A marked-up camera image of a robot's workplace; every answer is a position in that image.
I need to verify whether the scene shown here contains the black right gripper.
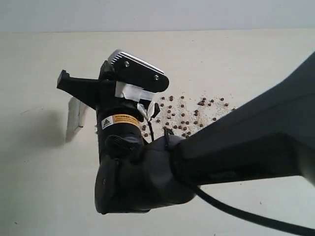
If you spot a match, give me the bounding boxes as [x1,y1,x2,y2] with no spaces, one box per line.
[57,61,148,118]

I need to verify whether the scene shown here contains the white bristle wooden paint brush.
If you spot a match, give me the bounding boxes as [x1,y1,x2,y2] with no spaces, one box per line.
[65,97,89,143]

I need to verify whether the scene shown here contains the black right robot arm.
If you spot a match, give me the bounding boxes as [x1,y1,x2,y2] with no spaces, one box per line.
[57,51,315,214]

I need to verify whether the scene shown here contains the brown seeds and white grains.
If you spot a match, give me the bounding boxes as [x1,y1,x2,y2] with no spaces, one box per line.
[139,91,237,138]

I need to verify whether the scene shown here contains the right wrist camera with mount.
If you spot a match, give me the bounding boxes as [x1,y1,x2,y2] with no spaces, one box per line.
[107,50,169,93]

